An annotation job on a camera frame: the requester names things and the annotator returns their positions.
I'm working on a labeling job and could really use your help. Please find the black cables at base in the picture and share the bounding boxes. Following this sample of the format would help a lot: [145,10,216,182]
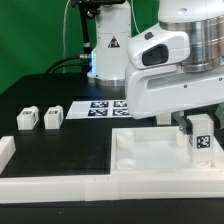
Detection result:
[44,55,92,75]

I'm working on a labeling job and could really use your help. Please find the white U-shaped obstacle fence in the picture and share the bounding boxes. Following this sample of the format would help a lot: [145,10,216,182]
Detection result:
[0,129,224,204]

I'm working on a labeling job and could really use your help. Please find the white square tabletop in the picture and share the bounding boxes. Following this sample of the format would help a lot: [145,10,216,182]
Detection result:
[110,126,224,174]

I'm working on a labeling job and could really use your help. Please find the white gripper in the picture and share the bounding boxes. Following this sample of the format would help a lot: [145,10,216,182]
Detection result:
[125,64,224,135]

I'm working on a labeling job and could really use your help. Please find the white sheet with tags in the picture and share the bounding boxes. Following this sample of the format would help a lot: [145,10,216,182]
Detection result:
[66,100,130,119]

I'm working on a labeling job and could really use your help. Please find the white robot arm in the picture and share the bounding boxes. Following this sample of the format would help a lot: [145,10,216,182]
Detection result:
[72,0,224,134]

